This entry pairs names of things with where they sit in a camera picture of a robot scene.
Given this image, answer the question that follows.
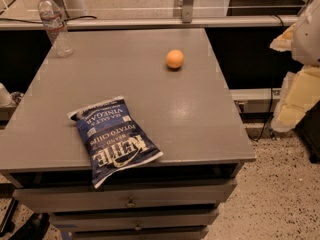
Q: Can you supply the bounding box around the middle grey drawer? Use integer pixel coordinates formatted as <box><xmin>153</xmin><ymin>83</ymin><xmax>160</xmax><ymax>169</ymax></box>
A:
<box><xmin>51</xmin><ymin>208</ymin><xmax>218</xmax><ymax>232</ymax></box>

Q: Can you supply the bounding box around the bottom grey drawer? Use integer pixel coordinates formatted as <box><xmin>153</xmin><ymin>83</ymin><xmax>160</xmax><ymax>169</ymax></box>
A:
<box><xmin>72</xmin><ymin>226</ymin><xmax>209</xmax><ymax>240</ymax></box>

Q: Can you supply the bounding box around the clear plastic water bottle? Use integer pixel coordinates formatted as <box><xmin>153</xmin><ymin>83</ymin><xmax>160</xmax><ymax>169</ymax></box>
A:
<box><xmin>38</xmin><ymin>0</ymin><xmax>73</xmax><ymax>57</ymax></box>

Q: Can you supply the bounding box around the metal rail frame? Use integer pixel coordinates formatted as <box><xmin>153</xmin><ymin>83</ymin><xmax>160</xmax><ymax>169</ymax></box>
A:
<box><xmin>0</xmin><ymin>0</ymin><xmax>312</xmax><ymax>30</ymax></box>

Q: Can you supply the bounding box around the black hanging cable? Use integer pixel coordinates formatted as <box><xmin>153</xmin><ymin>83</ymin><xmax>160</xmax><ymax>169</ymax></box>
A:
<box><xmin>248</xmin><ymin>14</ymin><xmax>286</xmax><ymax>143</ymax></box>

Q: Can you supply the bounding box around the grey drawer cabinet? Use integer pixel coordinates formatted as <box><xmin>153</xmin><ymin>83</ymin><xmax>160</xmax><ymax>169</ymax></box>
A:
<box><xmin>0</xmin><ymin>29</ymin><xmax>255</xmax><ymax>240</ymax></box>

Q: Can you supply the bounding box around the grey drawer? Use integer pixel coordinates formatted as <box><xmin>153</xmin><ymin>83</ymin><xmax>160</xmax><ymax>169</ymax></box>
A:
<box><xmin>72</xmin><ymin>226</ymin><xmax>209</xmax><ymax>240</ymax></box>
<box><xmin>13</xmin><ymin>179</ymin><xmax>237</xmax><ymax>213</ymax></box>
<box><xmin>51</xmin><ymin>208</ymin><xmax>218</xmax><ymax>232</ymax></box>

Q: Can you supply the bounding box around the orange fruit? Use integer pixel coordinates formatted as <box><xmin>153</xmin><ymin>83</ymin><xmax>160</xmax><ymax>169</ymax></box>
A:
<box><xmin>166</xmin><ymin>50</ymin><xmax>184</xmax><ymax>69</ymax></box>

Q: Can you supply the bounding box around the top grey drawer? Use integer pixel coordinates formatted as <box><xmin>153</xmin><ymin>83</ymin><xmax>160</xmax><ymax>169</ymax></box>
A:
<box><xmin>13</xmin><ymin>179</ymin><xmax>237</xmax><ymax>213</ymax></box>

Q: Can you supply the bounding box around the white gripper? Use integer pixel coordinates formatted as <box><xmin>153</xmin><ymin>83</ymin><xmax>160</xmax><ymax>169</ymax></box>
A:
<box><xmin>270</xmin><ymin>0</ymin><xmax>320</xmax><ymax>132</ymax></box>

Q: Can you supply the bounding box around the blue Kettle chip bag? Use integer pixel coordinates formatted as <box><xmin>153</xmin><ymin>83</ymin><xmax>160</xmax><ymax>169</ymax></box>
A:
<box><xmin>67</xmin><ymin>96</ymin><xmax>163</xmax><ymax>188</ymax></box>

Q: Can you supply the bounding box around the white object at left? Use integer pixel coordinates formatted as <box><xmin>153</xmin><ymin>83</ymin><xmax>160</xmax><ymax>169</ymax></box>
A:
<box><xmin>0</xmin><ymin>83</ymin><xmax>12</xmax><ymax>106</ymax></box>

